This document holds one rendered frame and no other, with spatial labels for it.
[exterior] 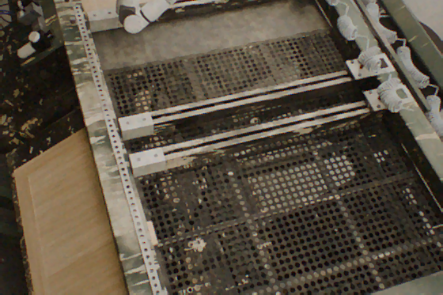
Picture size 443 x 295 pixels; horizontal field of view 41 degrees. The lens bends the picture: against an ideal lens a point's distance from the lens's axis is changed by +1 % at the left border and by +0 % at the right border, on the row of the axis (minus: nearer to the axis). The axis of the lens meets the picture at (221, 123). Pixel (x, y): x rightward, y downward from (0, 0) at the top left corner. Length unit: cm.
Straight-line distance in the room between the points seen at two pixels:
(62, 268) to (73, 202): 27
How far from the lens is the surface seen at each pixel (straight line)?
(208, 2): 277
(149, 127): 231
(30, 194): 275
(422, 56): 314
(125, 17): 239
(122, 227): 211
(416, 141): 246
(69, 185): 262
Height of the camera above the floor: 176
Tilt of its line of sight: 13 degrees down
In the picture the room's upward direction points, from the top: 60 degrees clockwise
